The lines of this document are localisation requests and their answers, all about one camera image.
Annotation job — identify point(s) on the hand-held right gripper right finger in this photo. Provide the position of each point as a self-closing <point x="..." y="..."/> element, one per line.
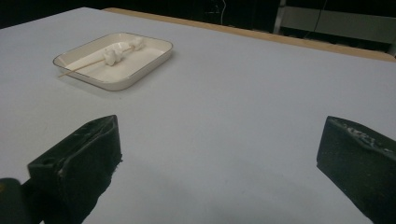
<point x="361" y="168"/>

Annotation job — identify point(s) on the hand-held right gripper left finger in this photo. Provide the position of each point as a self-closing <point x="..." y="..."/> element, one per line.
<point x="81" y="161"/>

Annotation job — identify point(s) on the cream rectangular tray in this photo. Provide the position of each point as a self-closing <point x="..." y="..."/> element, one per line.
<point x="124" y="72"/>

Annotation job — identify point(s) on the white marshmallow piece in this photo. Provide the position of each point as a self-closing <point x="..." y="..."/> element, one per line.
<point x="108" y="58"/>
<point x="118" y="49"/>
<point x="137" y="43"/>

